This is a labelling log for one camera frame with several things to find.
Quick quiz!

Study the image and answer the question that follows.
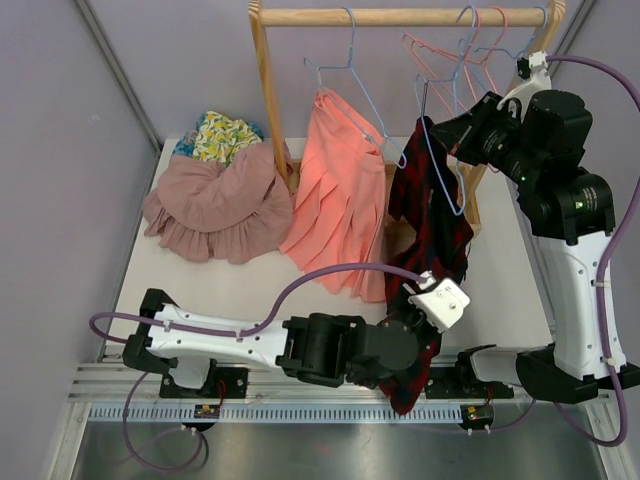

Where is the blue hanger with pink skirt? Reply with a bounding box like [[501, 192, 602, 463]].
[[303, 5, 408, 170]]

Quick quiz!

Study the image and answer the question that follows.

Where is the red black plaid skirt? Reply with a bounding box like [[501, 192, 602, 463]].
[[379, 116, 474, 415]]

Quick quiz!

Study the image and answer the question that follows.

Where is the wooden clothes rack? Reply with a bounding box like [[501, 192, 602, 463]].
[[248, 0, 568, 240]]

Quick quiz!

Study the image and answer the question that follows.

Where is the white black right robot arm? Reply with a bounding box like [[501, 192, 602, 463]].
[[429, 90, 639, 404]]

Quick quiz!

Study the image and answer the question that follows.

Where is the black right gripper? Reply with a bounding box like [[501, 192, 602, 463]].
[[433, 91, 543, 187]]

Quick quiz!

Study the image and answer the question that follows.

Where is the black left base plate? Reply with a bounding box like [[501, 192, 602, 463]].
[[159, 365, 249, 400]]

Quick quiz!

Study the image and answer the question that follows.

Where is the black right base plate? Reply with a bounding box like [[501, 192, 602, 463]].
[[424, 366, 514, 400]]

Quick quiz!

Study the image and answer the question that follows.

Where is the aluminium mounting rail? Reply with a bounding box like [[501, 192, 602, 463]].
[[71, 338, 624, 404]]

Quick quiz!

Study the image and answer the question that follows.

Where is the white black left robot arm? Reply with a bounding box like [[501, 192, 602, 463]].
[[123, 289, 441, 397]]

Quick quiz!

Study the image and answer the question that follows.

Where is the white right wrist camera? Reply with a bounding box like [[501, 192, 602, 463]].
[[497, 51, 552, 113]]

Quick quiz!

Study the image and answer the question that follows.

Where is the pink wire hanger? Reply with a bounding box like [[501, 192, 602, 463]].
[[458, 5, 509, 101]]

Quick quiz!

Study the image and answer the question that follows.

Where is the dusty pink ruffled garment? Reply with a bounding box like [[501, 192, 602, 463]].
[[143, 142, 293, 264]]

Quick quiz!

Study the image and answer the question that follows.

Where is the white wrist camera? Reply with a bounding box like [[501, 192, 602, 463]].
[[497, 51, 552, 113], [408, 271, 471, 333]]

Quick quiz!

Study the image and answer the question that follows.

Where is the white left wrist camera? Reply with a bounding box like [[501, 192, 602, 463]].
[[408, 271, 471, 333]]

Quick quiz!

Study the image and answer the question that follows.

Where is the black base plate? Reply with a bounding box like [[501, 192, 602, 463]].
[[424, 366, 514, 400], [159, 365, 249, 400]]

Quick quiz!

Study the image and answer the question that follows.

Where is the salmon pink skirt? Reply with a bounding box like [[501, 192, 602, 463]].
[[280, 89, 386, 273]]

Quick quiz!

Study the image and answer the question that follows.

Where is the white slotted cable duct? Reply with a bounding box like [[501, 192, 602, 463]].
[[89, 402, 462, 424]]

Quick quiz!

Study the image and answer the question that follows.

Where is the pink hanger with ruffled garment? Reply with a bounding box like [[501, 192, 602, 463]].
[[401, 5, 481, 116]]

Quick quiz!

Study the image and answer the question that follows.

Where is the blue floral skirt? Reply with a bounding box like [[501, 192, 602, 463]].
[[173, 113, 264, 159]]

